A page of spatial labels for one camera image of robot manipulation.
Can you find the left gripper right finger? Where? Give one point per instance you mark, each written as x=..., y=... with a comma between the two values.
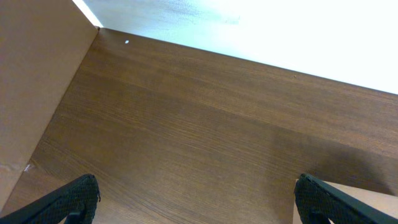
x=320, y=202

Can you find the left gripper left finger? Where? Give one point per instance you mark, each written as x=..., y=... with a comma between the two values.
x=75, y=202

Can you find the brown cardboard box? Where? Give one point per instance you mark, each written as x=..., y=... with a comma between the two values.
x=42, y=45

